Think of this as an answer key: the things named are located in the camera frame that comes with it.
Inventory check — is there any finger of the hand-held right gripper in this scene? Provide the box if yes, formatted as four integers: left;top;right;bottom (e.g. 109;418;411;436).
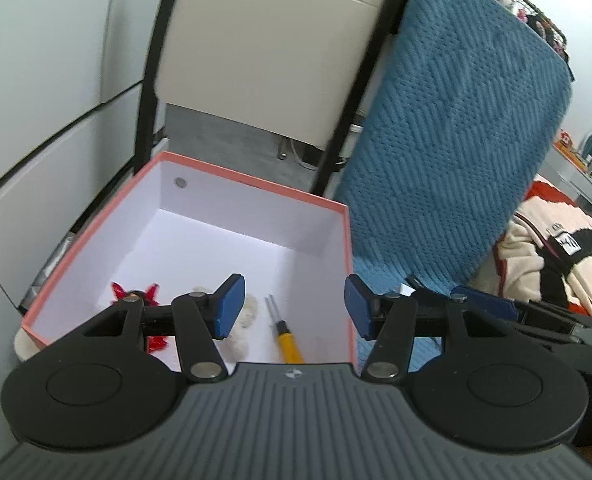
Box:
450;286;520;322

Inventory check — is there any white wardrobe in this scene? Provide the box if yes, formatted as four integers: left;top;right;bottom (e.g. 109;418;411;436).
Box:
0;0;177;321

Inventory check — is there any blue textured mat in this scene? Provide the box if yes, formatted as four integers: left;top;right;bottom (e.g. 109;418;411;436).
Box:
326;0;574;376

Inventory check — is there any red white black blanket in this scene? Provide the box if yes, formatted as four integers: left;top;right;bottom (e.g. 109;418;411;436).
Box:
476;175;592;331

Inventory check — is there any pink cardboard box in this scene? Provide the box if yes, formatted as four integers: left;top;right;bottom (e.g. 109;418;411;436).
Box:
21;151;359;376

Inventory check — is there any red lion figurine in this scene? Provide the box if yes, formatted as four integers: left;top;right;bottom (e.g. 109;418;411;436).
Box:
111;282;174;353

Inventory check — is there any row of hanging clothes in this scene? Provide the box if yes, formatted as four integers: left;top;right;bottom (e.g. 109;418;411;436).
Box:
401;0;574;81

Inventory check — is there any white plush toy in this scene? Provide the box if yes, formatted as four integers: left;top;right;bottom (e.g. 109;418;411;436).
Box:
191;285;259;356

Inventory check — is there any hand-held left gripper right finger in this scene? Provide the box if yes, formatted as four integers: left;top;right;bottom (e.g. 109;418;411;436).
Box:
345;275;507;381

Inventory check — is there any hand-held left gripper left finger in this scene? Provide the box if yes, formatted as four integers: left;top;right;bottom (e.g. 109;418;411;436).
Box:
76;274;247;382

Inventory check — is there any yellow screwdriver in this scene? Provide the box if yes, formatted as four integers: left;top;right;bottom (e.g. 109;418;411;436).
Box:
265;294;304;365

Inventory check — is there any cream box lid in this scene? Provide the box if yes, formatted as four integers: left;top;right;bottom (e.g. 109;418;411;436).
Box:
13;332;44;362

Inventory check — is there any white dresser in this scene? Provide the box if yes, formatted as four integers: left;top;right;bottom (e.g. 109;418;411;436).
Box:
550;142;592;221

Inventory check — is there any cream folding chair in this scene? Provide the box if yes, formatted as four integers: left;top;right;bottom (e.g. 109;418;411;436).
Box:
133;0;411;196

